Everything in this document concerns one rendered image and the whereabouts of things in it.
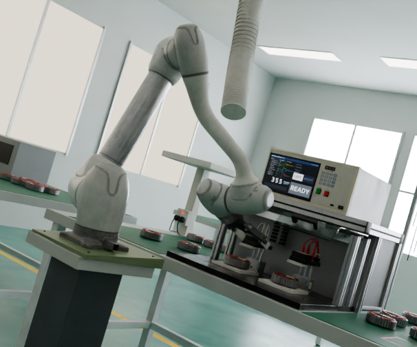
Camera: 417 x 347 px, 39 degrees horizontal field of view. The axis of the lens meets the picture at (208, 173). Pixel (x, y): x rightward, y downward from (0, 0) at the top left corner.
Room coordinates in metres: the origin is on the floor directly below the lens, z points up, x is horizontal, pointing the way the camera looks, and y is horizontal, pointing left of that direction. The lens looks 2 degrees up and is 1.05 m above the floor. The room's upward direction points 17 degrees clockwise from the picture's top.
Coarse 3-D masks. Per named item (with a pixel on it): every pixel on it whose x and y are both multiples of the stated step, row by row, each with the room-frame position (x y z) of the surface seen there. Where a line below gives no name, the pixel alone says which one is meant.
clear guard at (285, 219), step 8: (280, 216) 2.24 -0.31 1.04; (288, 216) 2.23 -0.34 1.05; (280, 224) 2.20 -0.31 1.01; (288, 224) 2.19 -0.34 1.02; (296, 224) 2.18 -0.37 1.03; (304, 224) 2.17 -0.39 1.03; (312, 224) 2.16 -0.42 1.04; (320, 224) 2.15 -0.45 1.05; (328, 224) 2.14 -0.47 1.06; (304, 232) 2.14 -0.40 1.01; (312, 232) 2.13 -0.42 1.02; (320, 232) 2.12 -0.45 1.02; (328, 232) 2.11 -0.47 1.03; (336, 232) 2.10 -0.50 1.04; (328, 240) 2.08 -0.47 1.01
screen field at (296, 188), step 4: (292, 184) 2.53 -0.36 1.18; (296, 184) 2.52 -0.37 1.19; (300, 184) 2.50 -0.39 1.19; (292, 188) 2.52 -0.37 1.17; (296, 188) 2.51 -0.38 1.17; (300, 188) 2.50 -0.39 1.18; (304, 188) 2.49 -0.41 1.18; (308, 188) 2.48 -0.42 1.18; (288, 192) 2.53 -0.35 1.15; (292, 192) 2.52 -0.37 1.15; (296, 192) 2.51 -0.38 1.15; (300, 192) 2.50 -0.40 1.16; (304, 192) 2.48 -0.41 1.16; (308, 192) 2.47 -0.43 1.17; (304, 196) 2.48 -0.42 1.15; (308, 196) 2.47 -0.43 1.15
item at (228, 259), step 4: (228, 256) 2.44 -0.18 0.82; (232, 256) 2.50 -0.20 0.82; (224, 260) 2.45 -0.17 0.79; (228, 260) 2.43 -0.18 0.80; (232, 260) 2.42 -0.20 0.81; (236, 260) 2.42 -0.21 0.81; (240, 260) 2.42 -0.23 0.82; (244, 260) 2.44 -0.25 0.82; (228, 264) 2.43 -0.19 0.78; (232, 264) 2.42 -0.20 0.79; (236, 264) 2.42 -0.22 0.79; (240, 264) 2.42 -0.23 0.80; (244, 264) 2.42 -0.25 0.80; (248, 264) 2.44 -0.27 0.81; (240, 268) 2.42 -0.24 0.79; (244, 268) 2.43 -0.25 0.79; (248, 268) 2.45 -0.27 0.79
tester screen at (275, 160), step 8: (272, 160) 2.61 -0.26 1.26; (280, 160) 2.58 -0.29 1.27; (288, 160) 2.56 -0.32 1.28; (296, 160) 2.54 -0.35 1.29; (272, 168) 2.60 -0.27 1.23; (280, 168) 2.58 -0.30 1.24; (288, 168) 2.55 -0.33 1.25; (296, 168) 2.53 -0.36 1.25; (304, 168) 2.51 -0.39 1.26; (312, 168) 2.48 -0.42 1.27; (272, 176) 2.59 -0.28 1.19; (280, 176) 2.57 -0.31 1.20; (288, 176) 2.54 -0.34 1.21; (312, 176) 2.47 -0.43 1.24; (288, 184) 2.54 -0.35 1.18; (304, 184) 2.49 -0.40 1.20
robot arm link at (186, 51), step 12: (192, 24) 2.07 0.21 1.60; (180, 36) 2.06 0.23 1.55; (192, 36) 2.06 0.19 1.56; (168, 48) 2.14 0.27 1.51; (180, 48) 2.06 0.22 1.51; (192, 48) 2.05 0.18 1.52; (204, 48) 2.08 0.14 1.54; (180, 60) 2.08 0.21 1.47; (192, 60) 2.06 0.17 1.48; (204, 60) 2.08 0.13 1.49; (192, 72) 2.07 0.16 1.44
